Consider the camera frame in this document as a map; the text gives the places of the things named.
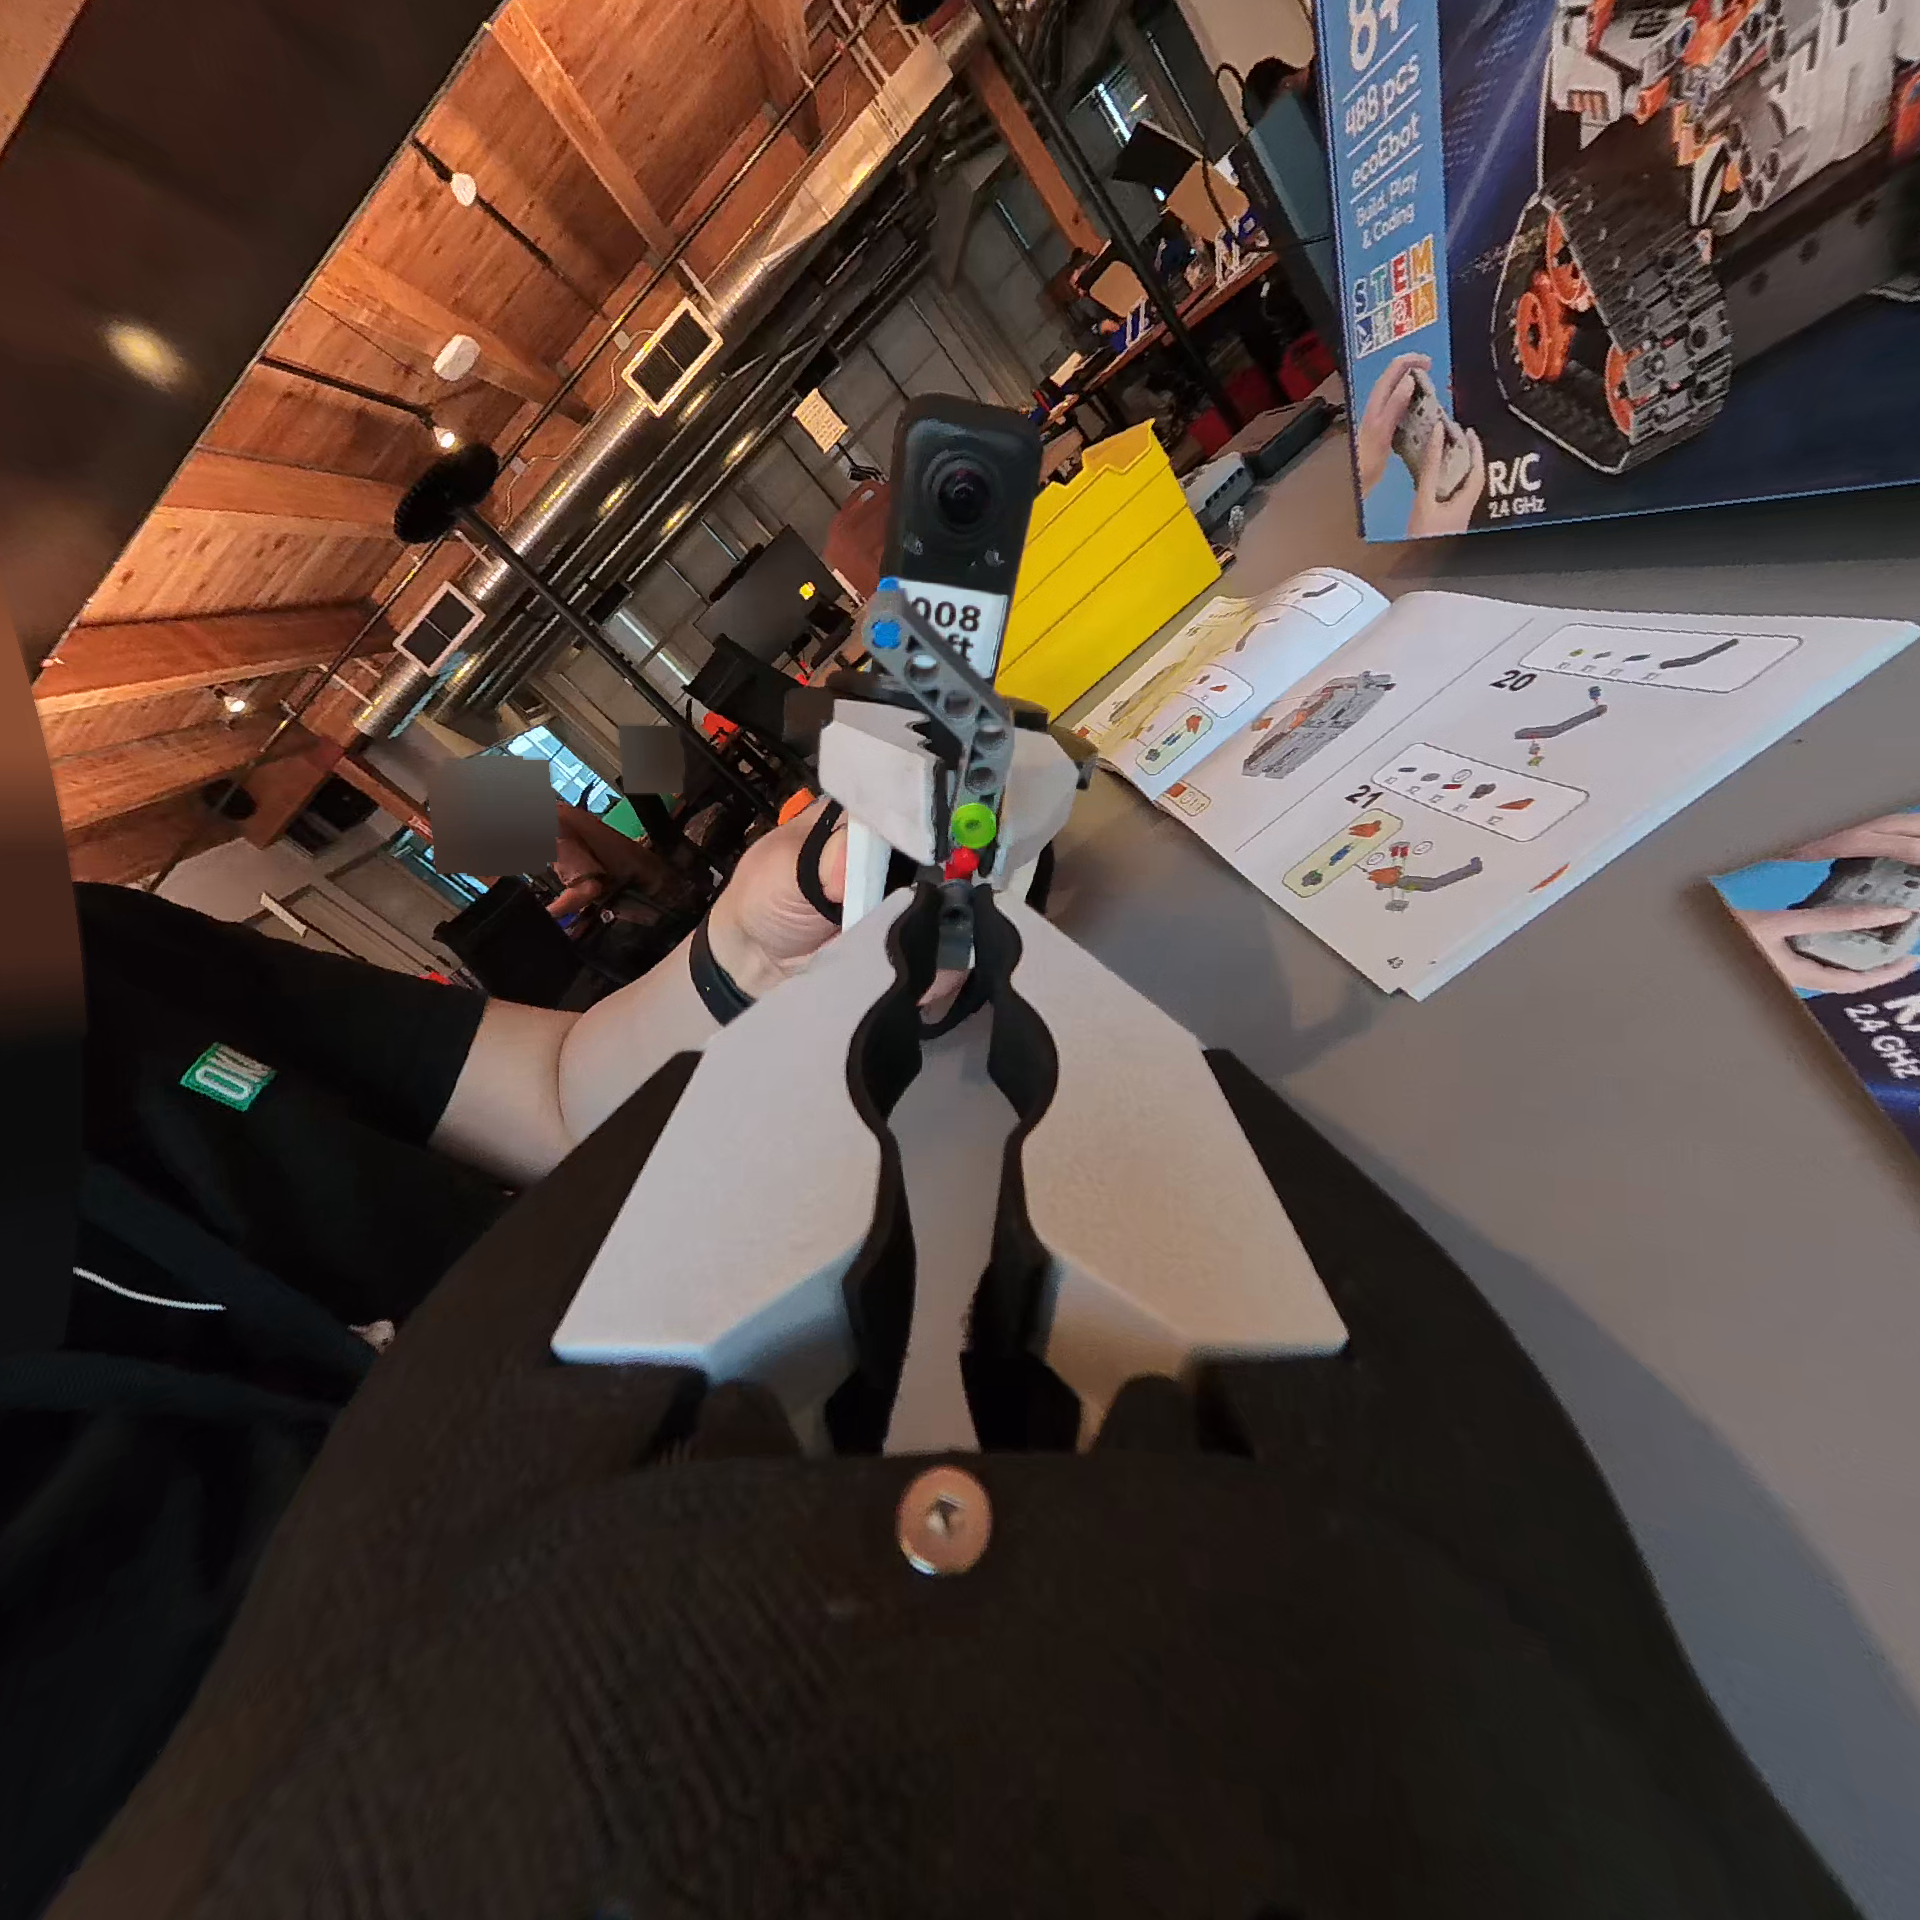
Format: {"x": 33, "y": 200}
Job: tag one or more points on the black round ceiling fixture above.
{"x": 447, "y": 492}

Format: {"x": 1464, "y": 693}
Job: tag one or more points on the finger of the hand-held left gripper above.
{"x": 879, "y": 788}
{"x": 1035, "y": 811}

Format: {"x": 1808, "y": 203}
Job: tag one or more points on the grey bent toy beam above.
{"x": 960, "y": 734}

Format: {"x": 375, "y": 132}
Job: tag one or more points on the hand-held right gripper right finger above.
{"x": 1170, "y": 1201}

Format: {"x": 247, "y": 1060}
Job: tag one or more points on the person's left hand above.
{"x": 763, "y": 916}

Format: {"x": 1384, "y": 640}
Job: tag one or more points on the blue cover booklet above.
{"x": 1846, "y": 931}

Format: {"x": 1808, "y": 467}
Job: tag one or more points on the yellow plastic bin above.
{"x": 1108, "y": 569}

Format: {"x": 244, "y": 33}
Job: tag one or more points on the person's black shirt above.
{"x": 224, "y": 1141}

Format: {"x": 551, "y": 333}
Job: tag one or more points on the open white instruction manual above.
{"x": 1500, "y": 781}

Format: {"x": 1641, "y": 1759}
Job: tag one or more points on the blue toy robot box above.
{"x": 1650, "y": 300}

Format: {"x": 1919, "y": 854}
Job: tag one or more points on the white air vent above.
{"x": 671, "y": 358}
{"x": 438, "y": 628}

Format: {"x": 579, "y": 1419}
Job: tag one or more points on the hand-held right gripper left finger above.
{"x": 735, "y": 1201}

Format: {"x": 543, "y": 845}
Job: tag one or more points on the black wristband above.
{"x": 721, "y": 967}

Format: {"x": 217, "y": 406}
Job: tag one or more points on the white ceiling sensor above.
{"x": 458, "y": 358}

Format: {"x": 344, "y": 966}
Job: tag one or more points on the grey plastic device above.
{"x": 1223, "y": 487}

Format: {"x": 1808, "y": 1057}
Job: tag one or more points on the silver ventilation duct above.
{"x": 721, "y": 331}

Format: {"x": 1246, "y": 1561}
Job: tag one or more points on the grey desk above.
{"x": 1575, "y": 1201}

